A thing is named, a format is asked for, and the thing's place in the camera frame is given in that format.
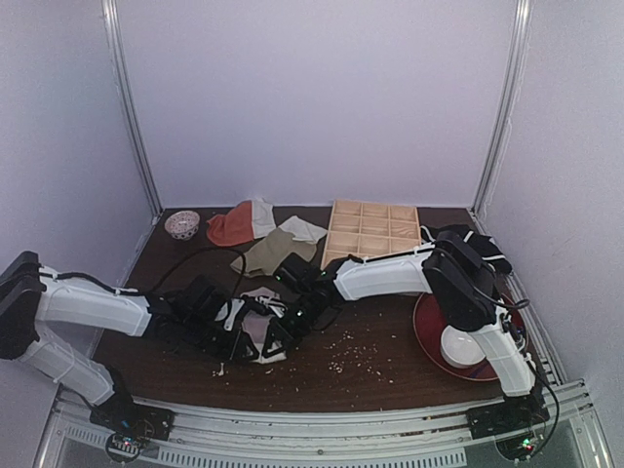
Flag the olive green underwear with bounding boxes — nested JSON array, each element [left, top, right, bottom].
[[230, 215, 328, 278]]

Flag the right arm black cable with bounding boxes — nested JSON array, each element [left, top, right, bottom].
[[487, 282, 562, 440]]

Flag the right aluminium frame post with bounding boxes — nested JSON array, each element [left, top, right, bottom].
[[471, 0, 533, 222]]

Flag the black and white garment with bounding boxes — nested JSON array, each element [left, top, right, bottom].
[[420, 224, 513, 275]]

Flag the mauve and cream underwear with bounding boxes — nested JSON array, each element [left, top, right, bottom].
[[242, 287, 288, 365]]

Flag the small patterned bowl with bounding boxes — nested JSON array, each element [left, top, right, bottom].
[[165, 211, 201, 241]]

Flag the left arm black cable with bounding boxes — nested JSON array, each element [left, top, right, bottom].
[[38, 247, 248, 303]]

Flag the white bowl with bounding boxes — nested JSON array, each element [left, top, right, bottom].
[[440, 326, 486, 369]]

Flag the orange underwear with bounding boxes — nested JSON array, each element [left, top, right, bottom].
[[207, 199, 276, 247]]

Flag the round red tray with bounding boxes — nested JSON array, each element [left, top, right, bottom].
[[412, 294, 498, 382]]

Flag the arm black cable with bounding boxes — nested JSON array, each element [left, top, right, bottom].
[[487, 282, 562, 440], [38, 247, 248, 303]]

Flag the wooden compartment tray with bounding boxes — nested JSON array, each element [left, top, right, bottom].
[[321, 200, 421, 268]]

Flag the left aluminium frame post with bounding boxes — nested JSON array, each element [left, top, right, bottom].
[[100, 0, 164, 224]]

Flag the front aluminium rail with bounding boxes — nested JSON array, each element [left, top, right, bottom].
[[34, 381, 613, 467]]

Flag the aluminium frame post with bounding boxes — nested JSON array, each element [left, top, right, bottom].
[[471, 0, 533, 222], [100, 0, 164, 224]]

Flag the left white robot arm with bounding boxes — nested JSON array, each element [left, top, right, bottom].
[[1, 251, 257, 431]]

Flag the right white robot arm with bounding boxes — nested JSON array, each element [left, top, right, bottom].
[[260, 231, 549, 435]]

